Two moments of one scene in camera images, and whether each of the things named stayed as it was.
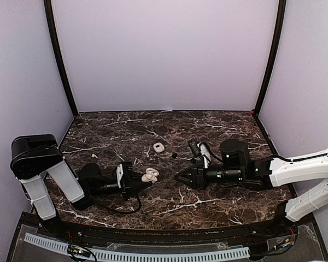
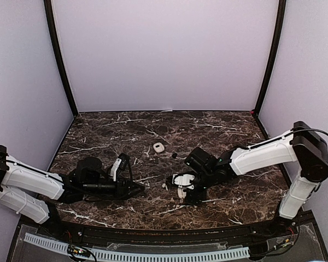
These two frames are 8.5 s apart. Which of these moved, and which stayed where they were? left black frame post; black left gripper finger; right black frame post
Moved: black left gripper finger
Stayed: right black frame post; left black frame post
